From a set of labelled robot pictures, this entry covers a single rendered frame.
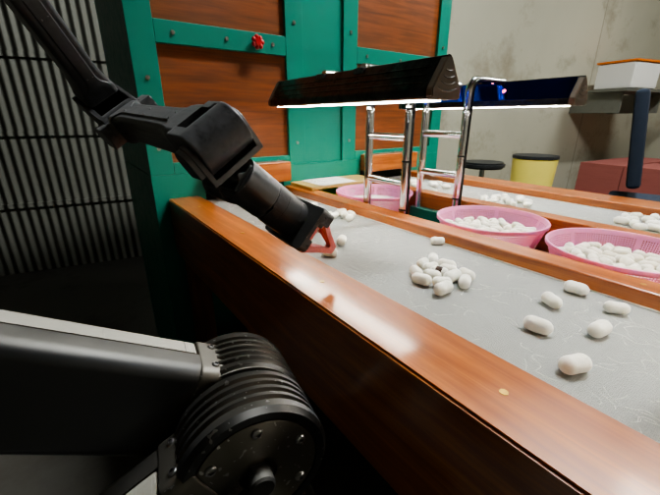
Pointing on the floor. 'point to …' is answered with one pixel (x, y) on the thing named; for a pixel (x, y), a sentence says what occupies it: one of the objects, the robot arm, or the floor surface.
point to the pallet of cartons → (592, 171)
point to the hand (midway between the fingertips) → (330, 247)
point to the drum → (533, 168)
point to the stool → (484, 165)
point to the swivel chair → (637, 147)
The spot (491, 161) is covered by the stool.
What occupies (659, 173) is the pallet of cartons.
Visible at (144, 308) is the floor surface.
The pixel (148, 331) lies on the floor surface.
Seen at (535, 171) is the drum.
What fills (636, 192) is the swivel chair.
